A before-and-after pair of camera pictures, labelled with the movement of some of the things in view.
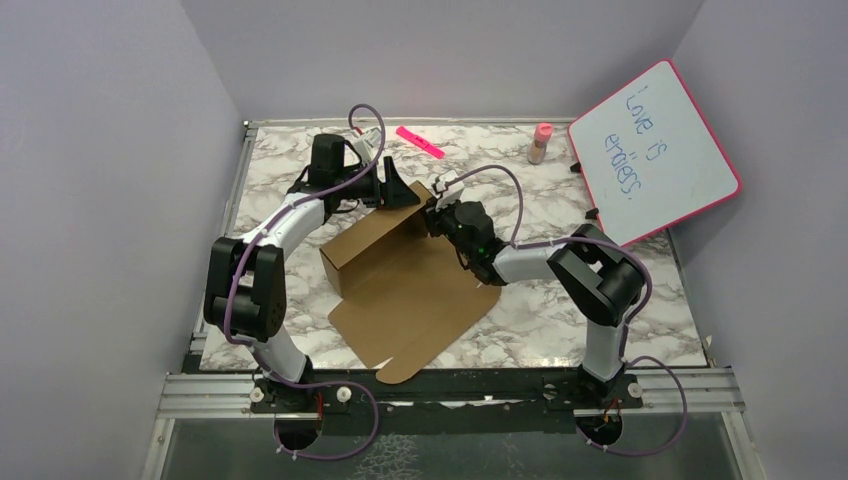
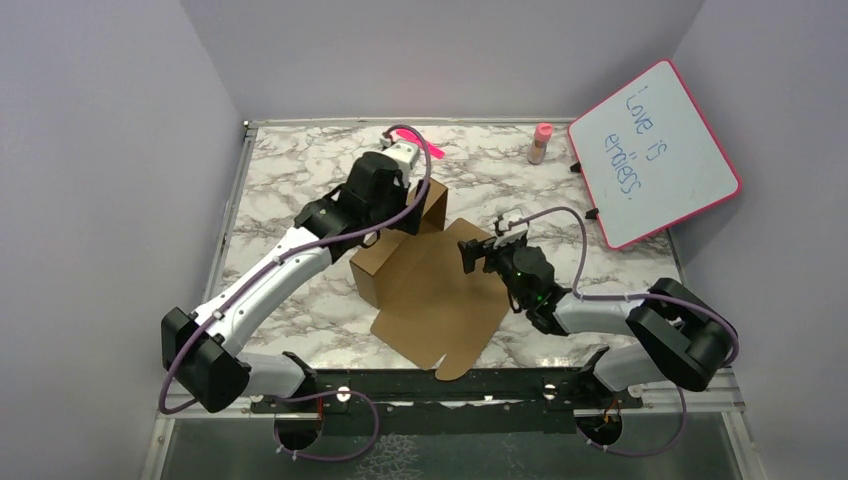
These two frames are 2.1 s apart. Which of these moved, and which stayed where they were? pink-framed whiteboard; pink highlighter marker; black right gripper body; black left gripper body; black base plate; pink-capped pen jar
Moved: black right gripper body; black left gripper body
Stayed: pink highlighter marker; black base plate; pink-framed whiteboard; pink-capped pen jar
